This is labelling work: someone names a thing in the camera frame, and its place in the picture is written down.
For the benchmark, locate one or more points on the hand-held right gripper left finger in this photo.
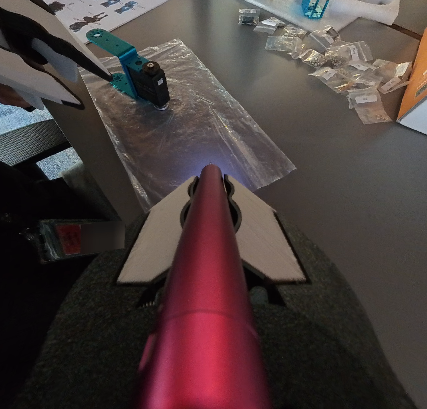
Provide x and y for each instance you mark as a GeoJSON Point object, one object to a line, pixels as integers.
{"type": "Point", "coordinates": [153, 242]}

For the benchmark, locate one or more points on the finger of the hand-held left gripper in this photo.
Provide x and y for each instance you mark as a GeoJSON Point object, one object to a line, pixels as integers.
{"type": "Point", "coordinates": [20, 72]}
{"type": "Point", "coordinates": [26, 1]}

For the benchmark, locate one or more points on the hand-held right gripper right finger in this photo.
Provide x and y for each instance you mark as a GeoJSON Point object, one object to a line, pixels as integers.
{"type": "Point", "coordinates": [267, 242]}

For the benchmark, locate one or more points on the red electric screwdriver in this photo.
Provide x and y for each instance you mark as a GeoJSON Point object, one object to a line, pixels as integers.
{"type": "Point", "coordinates": [206, 282]}

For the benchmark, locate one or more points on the blue metal servo bracket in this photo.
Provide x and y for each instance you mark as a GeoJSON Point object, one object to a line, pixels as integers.
{"type": "Point", "coordinates": [128, 57]}

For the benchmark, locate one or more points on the black servo motor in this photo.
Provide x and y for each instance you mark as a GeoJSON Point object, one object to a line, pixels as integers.
{"type": "Point", "coordinates": [146, 88]}

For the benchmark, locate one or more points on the grey desk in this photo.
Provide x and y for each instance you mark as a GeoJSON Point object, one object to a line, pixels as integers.
{"type": "Point", "coordinates": [333, 198]}

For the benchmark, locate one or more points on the black mesh office chair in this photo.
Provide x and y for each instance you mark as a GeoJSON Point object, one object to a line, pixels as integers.
{"type": "Point", "coordinates": [30, 142]}

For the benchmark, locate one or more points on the clear badge holder red card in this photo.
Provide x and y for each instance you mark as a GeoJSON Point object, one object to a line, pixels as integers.
{"type": "Point", "coordinates": [68, 240]}

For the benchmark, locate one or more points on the white instruction sheet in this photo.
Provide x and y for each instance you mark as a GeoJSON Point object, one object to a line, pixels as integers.
{"type": "Point", "coordinates": [140, 1]}

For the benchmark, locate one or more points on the clear plastic bag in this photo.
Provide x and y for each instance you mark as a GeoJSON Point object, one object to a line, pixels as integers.
{"type": "Point", "coordinates": [186, 122]}

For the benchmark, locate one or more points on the person's dark clothing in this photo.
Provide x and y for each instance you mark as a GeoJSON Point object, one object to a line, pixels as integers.
{"type": "Point", "coordinates": [20, 299]}

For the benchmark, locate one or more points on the pile of small screw bags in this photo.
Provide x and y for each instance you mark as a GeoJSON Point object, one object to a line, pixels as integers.
{"type": "Point", "coordinates": [333, 55]}

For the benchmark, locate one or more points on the orange and white cardboard box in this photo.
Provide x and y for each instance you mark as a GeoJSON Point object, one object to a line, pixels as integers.
{"type": "Point", "coordinates": [417, 82]}

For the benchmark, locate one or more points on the white foam sheet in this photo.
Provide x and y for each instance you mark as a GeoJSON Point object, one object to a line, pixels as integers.
{"type": "Point", "coordinates": [260, 1]}

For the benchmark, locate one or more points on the white foam packing block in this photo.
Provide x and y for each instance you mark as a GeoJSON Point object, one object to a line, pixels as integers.
{"type": "Point", "coordinates": [340, 8]}

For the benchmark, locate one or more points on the blue perforated metal bracket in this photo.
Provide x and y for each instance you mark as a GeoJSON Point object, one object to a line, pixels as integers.
{"type": "Point", "coordinates": [313, 13]}

